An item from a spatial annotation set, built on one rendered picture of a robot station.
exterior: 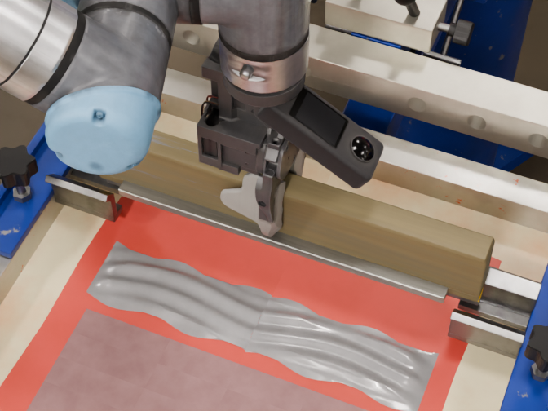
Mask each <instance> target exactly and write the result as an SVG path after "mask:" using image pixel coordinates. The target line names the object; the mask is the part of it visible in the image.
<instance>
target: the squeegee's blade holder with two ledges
mask: <svg viewBox="0 0 548 411"><path fill-rule="evenodd" d="M118 191H119V194H120V195H121V196H123V197H127V198H130V199H132V200H135V201H139V202H142V203H144V204H147V205H150V206H154V207H157V208H159V209H162V210H166V211H169V212H171V213H174V214H178V215H181V216H183V217H186V218H188V219H192V220H195V221H197V222H200V223H204V224H207V225H210V226H212V227H215V228H219V229H222V230H224V231H227V232H231V233H234V234H237V235H239V236H243V237H246V238H249V239H251V240H254V241H258V242H261V243H263V244H266V245H270V246H273V247H276V248H278V249H281V250H285V251H288V252H290V253H293V254H297V255H300V256H303V257H305V258H308V259H312V260H315V261H317V262H320V263H324V264H327V265H330V266H332V267H336V268H339V269H342V270H344V271H347V272H351V273H353V274H356V275H358V276H362V277H365V278H368V279H370V280H373V281H377V282H380V283H383V284H385V285H389V286H392V287H395V288H397V289H402V290H404V291H407V292H410V293H412V294H416V295H419V296H422V297H424V298H429V299H431V300H434V301H436V302H439V303H443V302H444V300H445V298H446V295H447V293H448V287H445V286H442V285H438V284H436V283H433V282H430V281H426V280H423V279H421V278H418V277H415V276H411V275H409V274H406V273H403V272H399V271H396V270H394V269H391V268H388V267H384V266H381V265H378V264H376V263H371V262H369V261H366V260H363V259H359V258H357V257H354V256H351V255H349V254H344V253H342V252H339V251H337V250H332V249H330V248H327V247H324V246H322V245H317V244H315V243H312V242H310V241H305V240H303V239H300V238H297V237H295V236H291V235H288V234H285V233H283V232H277V233H275V234H274V235H273V236H272V237H269V236H265V235H263V234H262V232H261V230H260V227H259V226H258V224H255V223H251V222H248V221H245V220H243V219H239V218H236V217H233V216H231V215H228V214H224V213H221V212H218V211H216V210H212V209H209V208H206V207H204V206H201V205H197V204H194V203H191V202H189V201H185V200H182V199H179V198H177V197H173V196H170V195H167V194H165V193H162V192H158V191H155V190H152V189H150V188H146V187H143V186H140V185H138V184H135V183H130V182H127V181H125V180H123V182H122V184H121V186H120V188H119V189H118Z"/></svg>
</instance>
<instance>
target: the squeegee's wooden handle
mask: <svg viewBox="0 0 548 411"><path fill-rule="evenodd" d="M247 173H249V172H247V171H244V170H241V172H240V174H239V175H235V174H232V173H229V172H227V171H223V170H219V168H217V167H214V166H209V165H207V164H204V163H201V162H199V155H198V144H197V143H194V142H192V141H189V140H186V139H181V138H179V137H176V136H173V135H168V134H166V133H163V132H160V131H158V130H154V131H153V134H152V140H151V143H150V147H149V150H148V152H147V154H146V156H145V158H144V159H143V160H142V161H141V162H140V163H139V164H138V165H137V166H134V167H133V168H131V169H130V170H127V171H124V172H121V173H118V174H114V175H99V176H100V177H101V178H103V179H107V180H110V181H113V182H115V183H119V184H122V182H123V180H125V181H127V182H130V183H135V184H138V185H140V186H143V187H146V188H150V189H152V190H155V191H158V192H162V193H165V194H167V195H170V196H173V197H177V198H179V199H182V200H185V201H189V202H191V203H194V204H197V205H199V206H204V207H206V208H209V209H212V210H216V211H218V212H221V213H224V214H228V215H231V216H233V217H236V218H239V219H243V220H245V221H248V222H251V223H255V224H257V223H256V222H255V221H253V220H252V219H249V218H247V217H245V216H244V215H242V214H240V213H238V212H236V211H235V210H232V209H230V208H228V207H227V206H225V205H224V204H223V203H222V201H221V198H220V195H221V192H222V191H223V190H224V189H230V188H241V187H242V182H243V178H244V176H245V174H247ZM282 181H285V193H284V196H283V201H282V207H283V213H282V219H281V220H282V223H283V224H282V227H281V229H280V230H279V231H278V232H283V233H285V234H288V235H291V236H295V237H297V238H300V239H303V240H305V241H310V242H312V243H315V244H317V245H322V246H324V247H327V248H330V249H332V250H337V251H339V252H342V253H344V254H349V255H351V256H354V257H357V258H359V259H363V260H366V261H369V262H371V263H376V264H378V265H381V266H384V267H388V268H391V269H394V270H396V271H399V272H403V273H406V274H409V275H411V276H415V277H418V278H421V279H423V280H426V281H430V282H433V283H436V284H438V285H442V286H445V287H448V293H450V294H454V295H457V296H459V297H462V298H466V299H469V300H471V301H474V302H477V301H479V298H480V294H481V292H482V289H483V287H484V283H485V281H486V278H487V275H488V269H489V264H490V261H491V257H492V253H493V247H494V242H495V240H494V238H493V237H491V236H487V235H484V234H482V233H479V232H474V231H471V230H469V229H466V228H462V227H459V226H456V225H453V224H451V223H446V222H444V221H440V220H438V219H433V218H431V217H428V216H425V215H422V214H418V213H415V212H412V211H410V210H405V209H402V208H400V207H397V206H394V205H389V204H387V203H384V202H381V201H377V200H374V199H371V198H368V197H364V196H361V195H359V194H355V193H353V192H348V191H346V190H343V189H341V188H336V187H333V186H330V185H328V184H325V183H320V182H317V181H315V180H312V179H308V178H304V177H302V176H299V175H295V174H292V173H290V172H288V174H287V175H286V177H285V178H284V179H283V180H282Z"/></svg>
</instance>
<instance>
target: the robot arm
mask: <svg viewBox="0 0 548 411"><path fill-rule="evenodd" d="M310 4H311V0H0V89H2V90H4V91H6V92H7V93H9V94H11V95H14V96H15V97H16V98H18V99H20V100H22V101H24V102H26V103H28V104H29V105H31V106H33V107H34V108H36V109H38V110H40V111H42V112H44V113H45V114H46V116H45V125H46V129H45V136H46V142H47V145H48V147H49V149H51V150H52V151H54V152H55V153H56V156H57V157H58V158H59V159H60V160H61V161H62V162H63V163H65V164H66V165H68V166H70V167H72V168H74V169H76V170H80V171H83V172H86V173H90V174H95V175H114V174H118V173H121V172H124V171H127V170H130V169H131V168H133V167H134V166H137V165H138V164H139V163H140V162H141V161H142V160H143V159H144V158H145V156H146V154H147V152H148V150H149V147H150V143H151V140H152V134H153V131H154V128H155V125H156V123H157V121H158V120H159V118H160V116H161V96H162V92H163V86H164V82H165V78H166V70H167V65H168V61H169V57H170V50H171V47H172V42H173V38H174V34H175V26H176V24H198V25H203V24H217V25H218V32H219V38H218V40H217V42H216V43H215V44H214V47H213V49H212V52H211V53H210V55H209V56H208V57H207V58H206V60H205V61H204V63H203V65H202V66H201V74H202V77H204V78H207V79H210V81H211V95H208V96H207V97H206V101H204V102H203V104H202V106H201V119H200V120H199V122H198V123H197V143H198V155H199V162H201V163H204V164H207V165H209V166H214V167H217V168H219V170H223V171H227V172H229V173H232V174H235V175H239V174H240V172H241V170H244V171H247V172H249V173H247V174H245V176H244V178H243V182H242V187H241V188H230V189H224V190H223V191H222V192H221V195H220V198H221V201H222V203H223V204H224V205H225V206H227V207H228V208H230V209H232V210H235V211H236V212H238V213H240V214H242V215H244V216H245V217H247V218H249V219H252V220H253V221H255V222H256V223H257V224H258V226H259V227H260V230H261V232H262V234H263V235H265V236H269V237H272V236H273V235H274V234H275V233H277V232H278V231H279V230H280V229H281V227H282V224H283V223H282V220H281V219H282V213H283V207H282V201H283V196H284V193H285V181H282V180H283V179H284V178H285V177H286V175H287V174H288V172H290V173H292V174H295V175H299V176H302V174H303V166H304V160H305V158H306V155H308V156H310V157H311V158H313V159H314V160H315V161H317V162H319V163H320V164H321V165H322V166H323V167H325V168H326V169H327V170H329V171H330V172H332V173H333V174H335V175H336V176H338V177H339V178H340V179H341V180H342V181H344V182H345V183H347V184H348V185H350V186H351V187H352V188H355V189H357V188H361V187H362V186H363V185H365V184H366V183H368V182H369V181H370V180H371V179H372V177H373V173H374V171H375V169H376V167H377V164H378V162H379V159H380V157H381V155H382V151H383V149H384V147H383V144H382V142H380V141H379V140H378V139H376V138H375V137H373V136H372V135H371V134H370V133H369V132H367V131H366V130H364V129H363V128H362V127H360V126H359V125H357V124H356V123H355V122H354V121H353V120H351V119H350V118H349V117H347V116H346V115H344V114H343V113H341V112H340V111H339V110H338V109H336V108H335V107H334V106H333V105H332V104H330V103H329V102H327V101H326V100H325V99H323V98H322V97H320V96H319V95H318V94H317V93H316V92H314V91H313V90H311V89H310V88H309V87H307V86H306V85H304V82H305V77H306V71H307V67H308V57H309V39H310V29H309V24H310ZM209 97H211V98H210V100H208V98H209ZM204 104H206V107H205V108H204ZM203 108H204V113H203ZM207 115H208V116H207ZM206 116H207V117H206ZM260 173H261V174H263V175H261V174H260Z"/></svg>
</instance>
